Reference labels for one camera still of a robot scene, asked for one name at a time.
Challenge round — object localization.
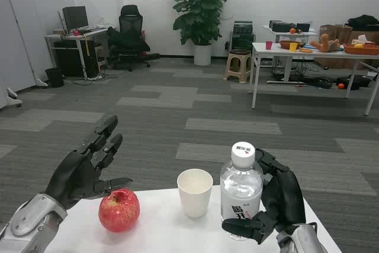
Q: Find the large green potted plant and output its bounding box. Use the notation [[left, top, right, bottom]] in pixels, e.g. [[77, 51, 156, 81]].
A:
[[171, 0, 228, 46]]

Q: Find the clear water bottle white cap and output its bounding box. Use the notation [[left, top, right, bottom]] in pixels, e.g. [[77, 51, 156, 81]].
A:
[[220, 141, 264, 241]]

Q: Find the long white table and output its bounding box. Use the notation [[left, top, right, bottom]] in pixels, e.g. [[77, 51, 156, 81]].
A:
[[250, 42, 379, 116]]

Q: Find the orange plastic basket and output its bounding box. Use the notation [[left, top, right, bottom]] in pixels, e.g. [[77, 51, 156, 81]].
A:
[[343, 43, 379, 56]]

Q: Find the small white table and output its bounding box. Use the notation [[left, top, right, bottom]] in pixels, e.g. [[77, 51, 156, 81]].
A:
[[262, 24, 318, 83]]

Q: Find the white plant pot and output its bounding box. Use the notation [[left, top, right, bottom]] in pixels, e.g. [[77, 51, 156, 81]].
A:
[[194, 43, 213, 66]]

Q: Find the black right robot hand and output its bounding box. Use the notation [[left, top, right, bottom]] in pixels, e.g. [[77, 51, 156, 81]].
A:
[[221, 147, 307, 246]]

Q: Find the black waste bin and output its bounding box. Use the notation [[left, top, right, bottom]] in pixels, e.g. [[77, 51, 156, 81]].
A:
[[44, 68, 65, 88]]

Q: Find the black computer tower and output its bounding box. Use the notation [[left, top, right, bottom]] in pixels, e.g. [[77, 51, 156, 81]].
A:
[[53, 41, 99, 78]]

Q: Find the beige plastic stool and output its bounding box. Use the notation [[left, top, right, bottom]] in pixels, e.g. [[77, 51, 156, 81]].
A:
[[223, 49, 252, 84]]

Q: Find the brown cardboard box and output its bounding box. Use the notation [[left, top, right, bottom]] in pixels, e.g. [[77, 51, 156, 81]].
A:
[[319, 24, 353, 45]]

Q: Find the white office desk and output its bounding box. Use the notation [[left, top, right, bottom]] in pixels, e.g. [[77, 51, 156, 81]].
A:
[[44, 26, 109, 79]]

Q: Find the black computer monitor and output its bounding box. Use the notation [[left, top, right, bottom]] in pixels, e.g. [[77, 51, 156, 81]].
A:
[[62, 5, 89, 34]]

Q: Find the round brown basket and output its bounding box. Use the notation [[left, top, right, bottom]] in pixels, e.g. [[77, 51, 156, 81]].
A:
[[279, 40, 301, 50]]

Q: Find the red apple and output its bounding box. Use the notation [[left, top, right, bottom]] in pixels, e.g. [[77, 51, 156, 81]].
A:
[[98, 188, 141, 233]]

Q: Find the white paper cup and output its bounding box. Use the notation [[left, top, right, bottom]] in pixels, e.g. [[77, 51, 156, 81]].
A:
[[176, 168, 214, 219]]

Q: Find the orange toy figure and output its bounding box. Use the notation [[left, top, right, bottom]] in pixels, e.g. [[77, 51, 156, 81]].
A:
[[310, 33, 342, 53]]

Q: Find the white partition panel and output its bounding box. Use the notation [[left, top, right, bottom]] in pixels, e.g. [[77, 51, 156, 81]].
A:
[[0, 0, 49, 108]]

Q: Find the black bag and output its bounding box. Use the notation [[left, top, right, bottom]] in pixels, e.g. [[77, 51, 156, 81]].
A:
[[336, 74, 372, 91]]

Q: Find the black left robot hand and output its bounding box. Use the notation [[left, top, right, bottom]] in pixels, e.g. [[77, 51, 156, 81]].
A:
[[44, 115, 134, 210]]

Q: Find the black office chair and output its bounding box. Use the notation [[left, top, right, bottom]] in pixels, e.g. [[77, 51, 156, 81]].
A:
[[107, 4, 161, 72]]

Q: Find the black equipment rack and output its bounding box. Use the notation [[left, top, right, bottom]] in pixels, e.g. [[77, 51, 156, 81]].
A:
[[230, 20, 256, 53]]

